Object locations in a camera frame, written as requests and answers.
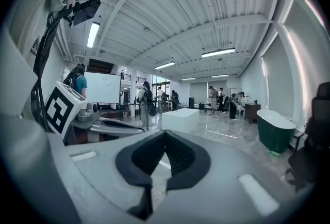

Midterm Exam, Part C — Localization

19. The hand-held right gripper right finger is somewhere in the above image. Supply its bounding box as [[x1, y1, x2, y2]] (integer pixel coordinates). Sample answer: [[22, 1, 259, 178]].
[[153, 129, 294, 224]]

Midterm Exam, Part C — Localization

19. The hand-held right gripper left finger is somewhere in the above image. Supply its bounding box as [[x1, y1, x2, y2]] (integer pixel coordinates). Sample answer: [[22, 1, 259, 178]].
[[48, 129, 166, 224]]

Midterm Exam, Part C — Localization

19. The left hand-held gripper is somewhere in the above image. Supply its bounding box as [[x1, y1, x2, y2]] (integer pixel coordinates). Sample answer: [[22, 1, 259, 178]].
[[45, 81, 145, 145]]

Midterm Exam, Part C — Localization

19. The white whiteboard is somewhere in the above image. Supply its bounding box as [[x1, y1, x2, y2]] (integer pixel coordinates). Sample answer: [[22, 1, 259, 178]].
[[84, 71, 122, 104]]

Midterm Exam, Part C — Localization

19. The white rectangular bathtub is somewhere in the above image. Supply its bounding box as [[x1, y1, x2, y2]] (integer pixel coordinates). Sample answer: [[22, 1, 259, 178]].
[[161, 107, 201, 134]]

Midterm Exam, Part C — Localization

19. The dark green oval bathtub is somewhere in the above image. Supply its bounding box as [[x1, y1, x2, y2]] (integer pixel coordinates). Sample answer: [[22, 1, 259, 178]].
[[256, 108, 298, 154]]

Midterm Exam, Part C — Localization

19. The dark wooden cabinet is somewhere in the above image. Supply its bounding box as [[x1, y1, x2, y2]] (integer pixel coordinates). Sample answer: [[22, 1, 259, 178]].
[[243, 103, 261, 124]]

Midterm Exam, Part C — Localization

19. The white roller blind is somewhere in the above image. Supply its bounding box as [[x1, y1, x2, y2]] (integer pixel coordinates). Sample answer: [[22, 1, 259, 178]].
[[190, 82, 208, 105], [207, 80, 227, 104]]

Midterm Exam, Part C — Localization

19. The black flat device panel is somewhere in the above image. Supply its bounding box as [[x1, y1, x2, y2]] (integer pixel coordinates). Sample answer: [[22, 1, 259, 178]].
[[67, 0, 102, 28]]

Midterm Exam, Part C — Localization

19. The group of ceiling strip lights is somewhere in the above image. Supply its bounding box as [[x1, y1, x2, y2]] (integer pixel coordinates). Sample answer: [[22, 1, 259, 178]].
[[86, 21, 236, 81]]

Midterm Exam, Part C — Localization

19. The person's white jacket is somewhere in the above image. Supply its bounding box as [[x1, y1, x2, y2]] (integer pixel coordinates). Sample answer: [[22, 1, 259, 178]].
[[0, 0, 95, 120]]

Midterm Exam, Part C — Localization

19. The thick black body cable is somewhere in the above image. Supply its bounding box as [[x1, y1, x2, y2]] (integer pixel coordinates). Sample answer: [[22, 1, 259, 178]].
[[32, 8, 75, 133]]

